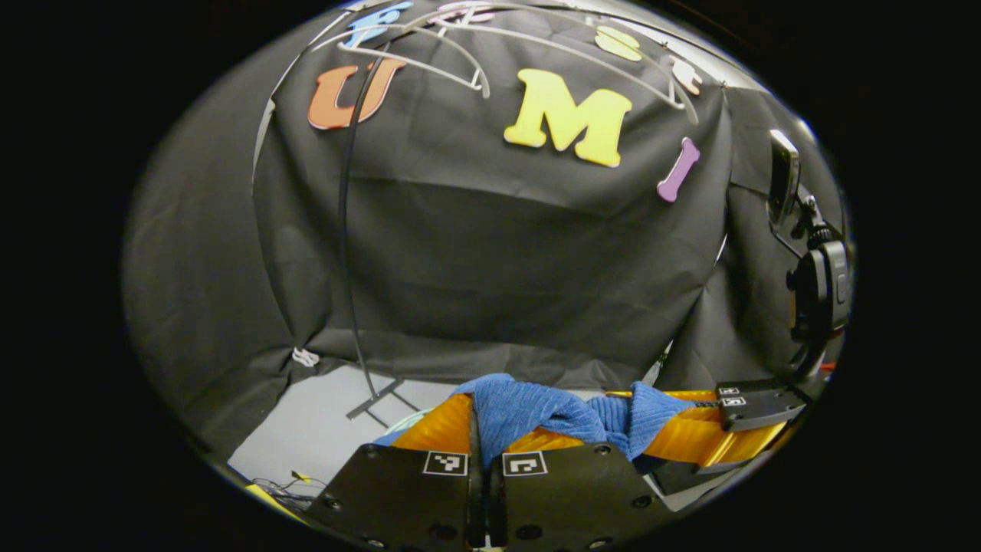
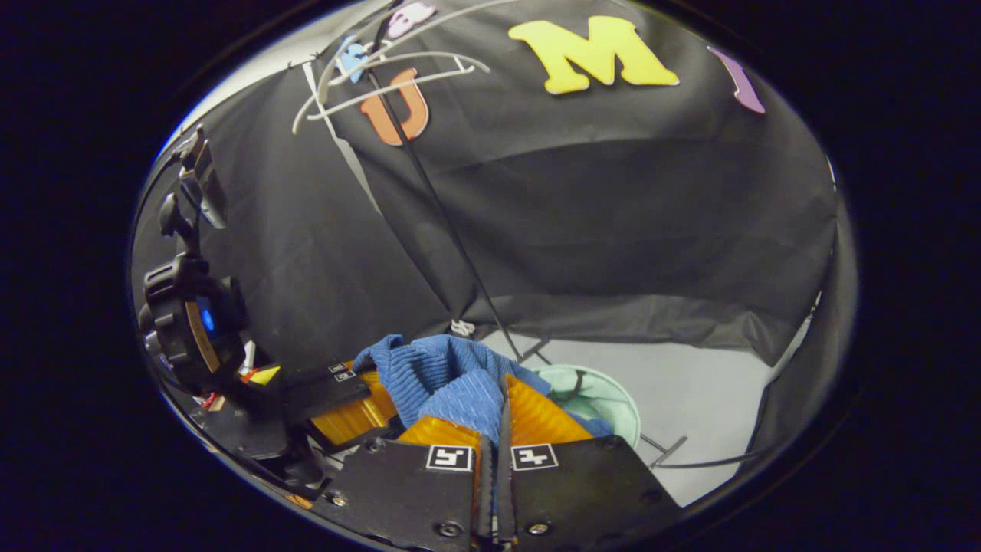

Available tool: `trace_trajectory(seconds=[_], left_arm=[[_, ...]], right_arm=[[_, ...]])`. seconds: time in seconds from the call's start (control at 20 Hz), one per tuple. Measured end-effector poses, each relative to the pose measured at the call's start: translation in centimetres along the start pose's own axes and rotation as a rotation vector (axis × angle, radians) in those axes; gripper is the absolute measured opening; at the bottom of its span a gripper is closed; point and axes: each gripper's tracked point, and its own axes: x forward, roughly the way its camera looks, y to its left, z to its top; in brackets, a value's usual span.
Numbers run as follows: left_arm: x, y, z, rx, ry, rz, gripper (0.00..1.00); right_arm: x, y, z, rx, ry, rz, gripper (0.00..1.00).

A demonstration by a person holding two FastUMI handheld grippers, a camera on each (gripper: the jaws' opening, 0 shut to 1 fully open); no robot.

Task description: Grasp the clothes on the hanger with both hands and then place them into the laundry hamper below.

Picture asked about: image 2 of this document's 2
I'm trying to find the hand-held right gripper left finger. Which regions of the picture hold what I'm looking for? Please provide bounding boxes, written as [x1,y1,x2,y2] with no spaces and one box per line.
[310,414,496,551]

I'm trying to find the black backdrop cloth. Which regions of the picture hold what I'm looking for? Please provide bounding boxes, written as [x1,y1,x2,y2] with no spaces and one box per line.
[134,0,840,369]

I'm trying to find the white clothes hanger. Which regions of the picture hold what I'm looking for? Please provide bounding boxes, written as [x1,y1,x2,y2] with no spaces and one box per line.
[316,0,530,104]
[291,50,491,136]

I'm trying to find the black clothes rack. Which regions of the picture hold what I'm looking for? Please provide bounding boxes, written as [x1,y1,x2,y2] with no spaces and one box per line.
[366,0,760,470]

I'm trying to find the blue jacket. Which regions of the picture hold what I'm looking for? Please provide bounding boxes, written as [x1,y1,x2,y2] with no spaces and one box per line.
[351,333,614,445]

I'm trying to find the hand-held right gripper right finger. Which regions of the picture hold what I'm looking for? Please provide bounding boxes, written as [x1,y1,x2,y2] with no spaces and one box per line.
[495,373,683,551]

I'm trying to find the green laundry hamper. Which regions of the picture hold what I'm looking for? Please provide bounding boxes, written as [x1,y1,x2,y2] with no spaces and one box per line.
[529,364,641,449]

